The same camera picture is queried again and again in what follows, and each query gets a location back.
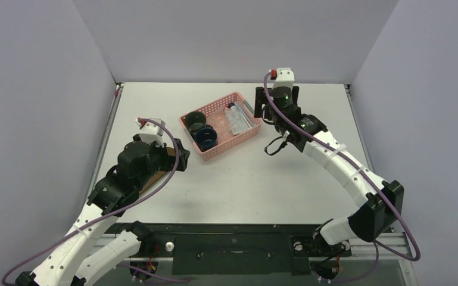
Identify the dark green mug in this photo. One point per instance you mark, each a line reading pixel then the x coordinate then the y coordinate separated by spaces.
pixel 195 121

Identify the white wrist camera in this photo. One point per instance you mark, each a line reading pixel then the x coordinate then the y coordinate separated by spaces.
pixel 150 133
pixel 282 77

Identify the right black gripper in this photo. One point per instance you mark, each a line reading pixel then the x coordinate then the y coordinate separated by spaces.
pixel 260 102

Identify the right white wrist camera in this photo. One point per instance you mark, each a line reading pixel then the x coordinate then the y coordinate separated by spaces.
pixel 282 77

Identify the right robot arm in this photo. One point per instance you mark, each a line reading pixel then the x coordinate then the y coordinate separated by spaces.
pixel 379 202

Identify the aluminium rail frame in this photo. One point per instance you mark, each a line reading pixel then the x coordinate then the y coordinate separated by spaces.
pixel 397 241

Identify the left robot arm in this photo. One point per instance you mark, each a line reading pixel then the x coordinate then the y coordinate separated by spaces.
pixel 69 262

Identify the dark blue mug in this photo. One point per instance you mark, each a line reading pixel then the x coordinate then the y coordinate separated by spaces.
pixel 206 138

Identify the pink perforated plastic basket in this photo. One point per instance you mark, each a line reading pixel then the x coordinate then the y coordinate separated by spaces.
pixel 214 112

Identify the grey tape strip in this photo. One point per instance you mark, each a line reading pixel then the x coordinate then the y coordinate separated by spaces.
pixel 248 107

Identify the dark cap toothpaste tube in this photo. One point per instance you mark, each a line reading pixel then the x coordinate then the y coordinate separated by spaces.
pixel 241 115

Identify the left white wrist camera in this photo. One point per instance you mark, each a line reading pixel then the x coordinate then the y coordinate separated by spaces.
pixel 150 133

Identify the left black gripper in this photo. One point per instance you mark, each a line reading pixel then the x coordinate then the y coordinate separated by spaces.
pixel 169 161

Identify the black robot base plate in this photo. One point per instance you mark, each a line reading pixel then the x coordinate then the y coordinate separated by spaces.
pixel 237 249

